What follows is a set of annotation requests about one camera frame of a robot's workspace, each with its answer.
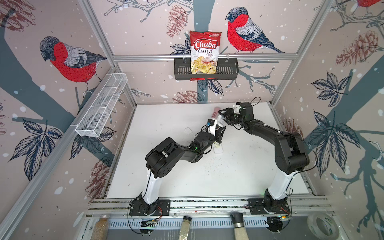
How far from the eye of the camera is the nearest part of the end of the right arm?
76 cm

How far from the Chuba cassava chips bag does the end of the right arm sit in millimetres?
238

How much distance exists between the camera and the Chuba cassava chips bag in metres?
0.83
